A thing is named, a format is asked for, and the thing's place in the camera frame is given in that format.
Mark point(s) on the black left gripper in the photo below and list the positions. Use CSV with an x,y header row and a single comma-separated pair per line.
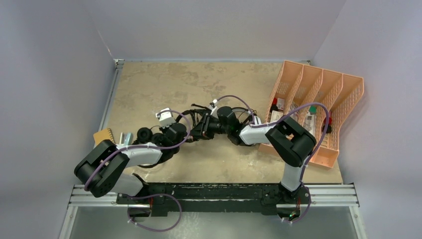
x,y
164,129

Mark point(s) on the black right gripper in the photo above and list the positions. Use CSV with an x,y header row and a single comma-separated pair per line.
x,y
207,133

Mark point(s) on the black headband headset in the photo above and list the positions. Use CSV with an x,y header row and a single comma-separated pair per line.
x,y
199,116

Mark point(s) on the black over-ear headphones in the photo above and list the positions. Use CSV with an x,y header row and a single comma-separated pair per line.
x,y
145,135

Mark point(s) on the white and black headphones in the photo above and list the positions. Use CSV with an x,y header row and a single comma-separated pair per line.
x,y
242,117

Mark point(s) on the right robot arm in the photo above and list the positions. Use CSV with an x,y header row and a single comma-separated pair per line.
x,y
293,143

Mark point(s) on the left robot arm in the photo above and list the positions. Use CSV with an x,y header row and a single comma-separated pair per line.
x,y
102,170

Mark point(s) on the large white staples box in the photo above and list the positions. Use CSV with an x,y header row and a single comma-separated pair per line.
x,y
275,116

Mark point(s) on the small white box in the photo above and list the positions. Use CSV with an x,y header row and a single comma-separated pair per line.
x,y
280,104

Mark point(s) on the green cap object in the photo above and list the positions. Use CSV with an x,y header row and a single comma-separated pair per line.
x,y
312,110

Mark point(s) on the peach plastic file organizer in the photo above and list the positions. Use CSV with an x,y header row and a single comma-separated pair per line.
x,y
299,84

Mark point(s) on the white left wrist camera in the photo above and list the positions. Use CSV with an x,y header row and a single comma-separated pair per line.
x,y
165,117

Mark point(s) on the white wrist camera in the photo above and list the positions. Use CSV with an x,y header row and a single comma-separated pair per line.
x,y
213,106
165,117

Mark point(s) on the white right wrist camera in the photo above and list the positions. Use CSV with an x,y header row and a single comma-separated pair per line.
x,y
213,106

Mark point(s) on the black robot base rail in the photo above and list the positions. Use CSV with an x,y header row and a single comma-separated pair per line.
x,y
269,199

